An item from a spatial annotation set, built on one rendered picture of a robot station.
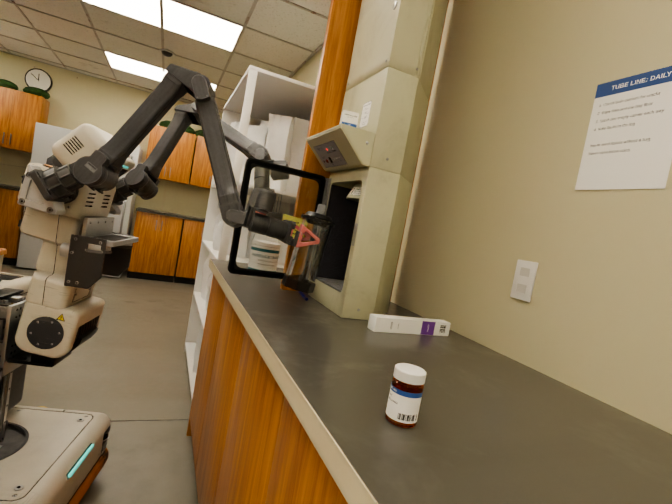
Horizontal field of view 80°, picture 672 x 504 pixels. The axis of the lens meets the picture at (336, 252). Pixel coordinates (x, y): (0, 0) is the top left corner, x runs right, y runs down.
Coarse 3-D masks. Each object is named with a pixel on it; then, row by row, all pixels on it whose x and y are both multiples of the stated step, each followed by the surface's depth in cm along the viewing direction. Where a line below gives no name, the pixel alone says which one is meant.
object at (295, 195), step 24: (264, 168) 137; (240, 192) 135; (288, 192) 143; (312, 192) 147; (288, 216) 144; (240, 240) 137; (264, 240) 141; (240, 264) 138; (264, 264) 142; (288, 264) 146
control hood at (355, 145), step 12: (324, 132) 128; (336, 132) 121; (348, 132) 117; (360, 132) 118; (312, 144) 142; (336, 144) 126; (348, 144) 119; (360, 144) 119; (372, 144) 120; (348, 156) 124; (360, 156) 119; (324, 168) 147; (336, 168) 139; (348, 168) 133
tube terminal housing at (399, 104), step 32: (352, 96) 141; (384, 96) 120; (416, 96) 125; (384, 128) 121; (416, 128) 133; (384, 160) 123; (416, 160) 142; (384, 192) 124; (384, 224) 125; (352, 256) 123; (384, 256) 127; (320, 288) 142; (352, 288) 124; (384, 288) 135
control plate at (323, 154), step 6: (324, 144) 133; (330, 144) 129; (318, 150) 141; (324, 150) 137; (330, 150) 132; (336, 150) 129; (324, 156) 140; (330, 156) 136; (336, 156) 132; (342, 156) 128; (330, 162) 139; (336, 162) 135; (342, 162) 131
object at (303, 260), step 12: (312, 216) 119; (312, 228) 119; (324, 228) 120; (312, 240) 120; (324, 240) 122; (300, 252) 120; (312, 252) 120; (300, 264) 120; (312, 264) 121; (288, 276) 121; (300, 276) 120; (312, 276) 122
